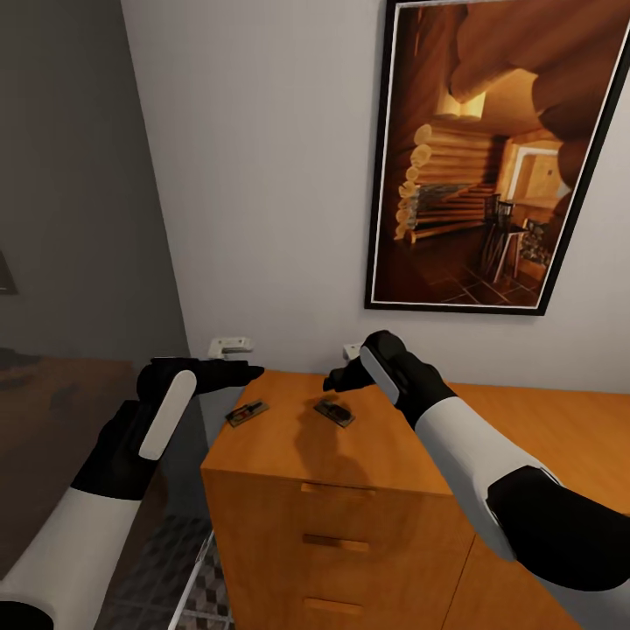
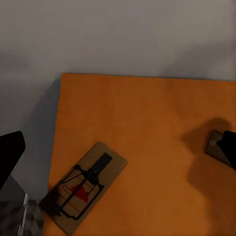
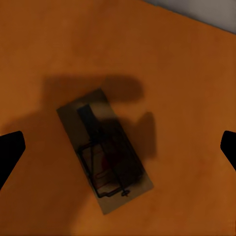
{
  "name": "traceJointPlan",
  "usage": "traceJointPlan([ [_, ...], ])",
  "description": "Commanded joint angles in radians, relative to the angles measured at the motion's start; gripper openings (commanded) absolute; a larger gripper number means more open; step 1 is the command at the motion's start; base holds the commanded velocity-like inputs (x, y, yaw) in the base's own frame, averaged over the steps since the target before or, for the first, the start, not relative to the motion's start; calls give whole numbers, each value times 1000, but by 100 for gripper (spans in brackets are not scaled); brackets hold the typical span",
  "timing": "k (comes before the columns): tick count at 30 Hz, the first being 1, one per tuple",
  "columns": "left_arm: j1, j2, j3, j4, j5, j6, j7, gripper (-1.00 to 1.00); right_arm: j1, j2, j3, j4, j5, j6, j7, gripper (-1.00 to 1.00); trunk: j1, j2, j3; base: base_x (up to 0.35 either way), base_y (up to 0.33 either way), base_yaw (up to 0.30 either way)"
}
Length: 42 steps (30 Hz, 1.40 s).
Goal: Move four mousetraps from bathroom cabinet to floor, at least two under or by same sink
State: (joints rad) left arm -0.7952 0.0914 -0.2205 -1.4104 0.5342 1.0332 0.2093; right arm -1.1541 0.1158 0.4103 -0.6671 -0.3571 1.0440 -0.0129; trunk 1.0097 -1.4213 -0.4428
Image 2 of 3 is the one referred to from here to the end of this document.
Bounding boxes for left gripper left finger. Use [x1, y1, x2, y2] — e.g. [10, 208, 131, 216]
[0, 131, 26, 190]

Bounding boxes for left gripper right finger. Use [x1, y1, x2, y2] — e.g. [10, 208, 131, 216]
[220, 131, 236, 170]

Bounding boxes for mousetrap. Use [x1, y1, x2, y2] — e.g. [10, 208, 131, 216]
[205, 129, 234, 169]
[38, 141, 128, 236]

